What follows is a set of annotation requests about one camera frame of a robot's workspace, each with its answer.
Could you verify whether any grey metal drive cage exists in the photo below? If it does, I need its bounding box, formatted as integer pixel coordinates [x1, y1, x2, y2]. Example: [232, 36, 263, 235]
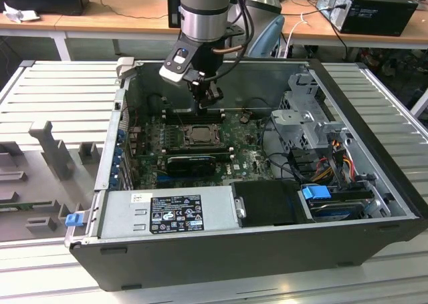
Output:
[269, 71, 352, 152]

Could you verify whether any grey power supply unit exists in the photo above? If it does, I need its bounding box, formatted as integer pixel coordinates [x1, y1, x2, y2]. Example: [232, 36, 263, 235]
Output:
[96, 184, 242, 241]

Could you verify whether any white cable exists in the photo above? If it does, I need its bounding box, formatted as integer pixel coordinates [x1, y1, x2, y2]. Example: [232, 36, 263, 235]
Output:
[285, 12, 310, 58]

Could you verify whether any green motherboard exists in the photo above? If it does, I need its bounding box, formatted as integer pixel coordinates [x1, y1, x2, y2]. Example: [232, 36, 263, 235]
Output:
[128, 109, 279, 190]

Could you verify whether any black plastic shroud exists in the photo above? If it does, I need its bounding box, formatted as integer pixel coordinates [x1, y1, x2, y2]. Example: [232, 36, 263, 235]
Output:
[230, 179, 316, 229]

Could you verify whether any pale blue teach pendant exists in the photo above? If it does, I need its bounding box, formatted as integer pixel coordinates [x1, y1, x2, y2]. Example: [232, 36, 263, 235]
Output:
[249, 15, 286, 58]

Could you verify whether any blue case latch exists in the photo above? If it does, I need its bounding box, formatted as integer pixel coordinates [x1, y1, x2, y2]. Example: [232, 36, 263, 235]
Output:
[65, 213, 84, 228]

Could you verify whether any wooden desk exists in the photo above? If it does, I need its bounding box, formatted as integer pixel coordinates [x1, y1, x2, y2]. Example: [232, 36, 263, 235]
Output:
[0, 0, 183, 61]
[279, 0, 428, 61]

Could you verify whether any upright black desk box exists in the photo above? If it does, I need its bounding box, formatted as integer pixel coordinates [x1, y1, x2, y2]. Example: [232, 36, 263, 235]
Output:
[167, 0, 183, 29]

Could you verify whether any black graphics card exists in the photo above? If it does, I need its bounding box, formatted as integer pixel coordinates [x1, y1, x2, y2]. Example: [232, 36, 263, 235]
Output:
[165, 154, 218, 178]

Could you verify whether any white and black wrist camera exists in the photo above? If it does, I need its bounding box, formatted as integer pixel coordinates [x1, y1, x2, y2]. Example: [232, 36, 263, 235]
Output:
[158, 45, 199, 85]

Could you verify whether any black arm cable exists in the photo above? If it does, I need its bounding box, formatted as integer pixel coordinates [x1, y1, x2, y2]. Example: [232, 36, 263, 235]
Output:
[200, 0, 257, 83]

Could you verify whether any crumpled white paper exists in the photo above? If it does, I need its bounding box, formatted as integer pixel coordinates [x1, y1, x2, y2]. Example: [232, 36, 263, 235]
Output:
[2, 1, 41, 25]

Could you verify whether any grey case latch handle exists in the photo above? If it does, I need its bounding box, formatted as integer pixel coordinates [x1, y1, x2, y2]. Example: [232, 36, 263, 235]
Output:
[115, 57, 136, 82]

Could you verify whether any hard disk drive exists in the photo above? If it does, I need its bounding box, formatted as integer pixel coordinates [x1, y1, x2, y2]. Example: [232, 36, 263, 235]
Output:
[308, 200, 366, 222]

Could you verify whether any CPU socket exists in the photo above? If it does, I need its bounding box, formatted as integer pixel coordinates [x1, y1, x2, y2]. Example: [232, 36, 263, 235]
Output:
[181, 122, 224, 148]

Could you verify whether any metal socket cover frame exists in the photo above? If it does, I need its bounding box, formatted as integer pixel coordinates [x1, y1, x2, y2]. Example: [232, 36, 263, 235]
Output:
[182, 124, 223, 148]

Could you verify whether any coloured wire bundle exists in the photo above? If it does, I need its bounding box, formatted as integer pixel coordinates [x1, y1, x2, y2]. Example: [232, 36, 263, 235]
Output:
[314, 140, 356, 185]

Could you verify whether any CPU silver plate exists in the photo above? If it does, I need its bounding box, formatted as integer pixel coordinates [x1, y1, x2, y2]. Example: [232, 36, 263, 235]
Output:
[190, 126, 215, 142]

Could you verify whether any blue disk carrier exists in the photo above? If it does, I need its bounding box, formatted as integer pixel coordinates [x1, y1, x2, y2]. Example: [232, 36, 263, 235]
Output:
[300, 184, 332, 206]

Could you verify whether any black open PC case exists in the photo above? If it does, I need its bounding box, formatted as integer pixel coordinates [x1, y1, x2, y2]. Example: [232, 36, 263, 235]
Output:
[63, 57, 428, 293]

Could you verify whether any black PC tower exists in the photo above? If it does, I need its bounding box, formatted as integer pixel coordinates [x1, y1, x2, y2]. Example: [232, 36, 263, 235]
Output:
[315, 0, 419, 37]

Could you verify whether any grey parts rack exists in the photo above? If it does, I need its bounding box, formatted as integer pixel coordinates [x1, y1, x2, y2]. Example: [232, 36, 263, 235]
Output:
[0, 120, 105, 243]

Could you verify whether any black cylinder part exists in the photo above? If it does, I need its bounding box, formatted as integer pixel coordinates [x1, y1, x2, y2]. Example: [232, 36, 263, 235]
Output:
[148, 94, 164, 114]

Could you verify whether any blue card retainer strip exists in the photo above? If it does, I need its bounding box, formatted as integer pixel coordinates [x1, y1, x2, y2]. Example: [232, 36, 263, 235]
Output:
[112, 126, 128, 189]

